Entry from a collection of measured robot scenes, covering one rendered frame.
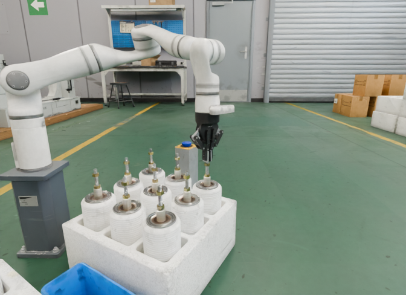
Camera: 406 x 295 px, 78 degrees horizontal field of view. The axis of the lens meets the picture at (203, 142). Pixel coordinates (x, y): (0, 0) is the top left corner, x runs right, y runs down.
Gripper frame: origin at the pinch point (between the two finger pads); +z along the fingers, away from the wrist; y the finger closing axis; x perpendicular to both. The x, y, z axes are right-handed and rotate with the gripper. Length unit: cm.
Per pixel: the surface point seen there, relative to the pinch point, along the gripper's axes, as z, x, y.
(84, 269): 24.7, -7.3, 38.2
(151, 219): 9.9, 5.4, 24.6
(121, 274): 23.9, 1.9, 32.1
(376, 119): 27, -16, -293
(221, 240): 25.9, 8.5, 2.0
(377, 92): 1, -37, -374
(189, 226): 16.0, 7.1, 14.0
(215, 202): 14.5, 4.6, 0.9
